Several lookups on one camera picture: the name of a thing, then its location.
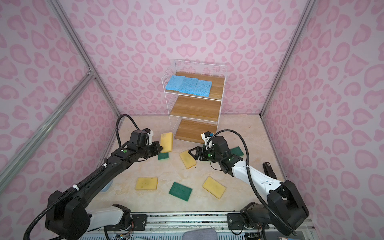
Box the small yellow sponge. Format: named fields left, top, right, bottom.
left=160, top=132, right=174, bottom=153

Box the green scouring pad front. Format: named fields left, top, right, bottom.
left=169, top=182, right=193, bottom=202

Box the green scouring pad left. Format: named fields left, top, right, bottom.
left=158, top=153, right=169, bottom=161

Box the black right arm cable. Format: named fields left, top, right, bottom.
left=206, top=129, right=298, bottom=236

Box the grey chair back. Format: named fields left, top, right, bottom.
left=182, top=228, right=218, bottom=240

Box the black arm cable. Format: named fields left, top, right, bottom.
left=206, top=129, right=298, bottom=236
left=23, top=113, right=140, bottom=240

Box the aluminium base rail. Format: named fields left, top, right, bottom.
left=80, top=210, right=313, bottom=240

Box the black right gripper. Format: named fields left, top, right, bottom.
left=188, top=146, right=223, bottom=163

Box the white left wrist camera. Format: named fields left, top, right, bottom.
left=143, top=128, right=154, bottom=146

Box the green sponge right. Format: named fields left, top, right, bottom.
left=231, top=147, right=244, bottom=157

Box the blue sponge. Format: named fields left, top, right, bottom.
left=165, top=75, right=186, bottom=92
left=193, top=80, right=212, bottom=98
left=179, top=77, right=199, bottom=95

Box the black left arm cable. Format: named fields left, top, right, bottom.
left=23, top=113, right=140, bottom=240

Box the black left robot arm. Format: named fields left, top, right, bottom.
left=45, top=128, right=163, bottom=240

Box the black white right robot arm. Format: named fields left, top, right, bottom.
left=188, top=135, right=310, bottom=236

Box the white wire wooden shelf rack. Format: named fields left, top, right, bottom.
left=162, top=60, right=227, bottom=144

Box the green scouring pad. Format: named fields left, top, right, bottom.
left=169, top=182, right=193, bottom=202
left=158, top=153, right=169, bottom=161

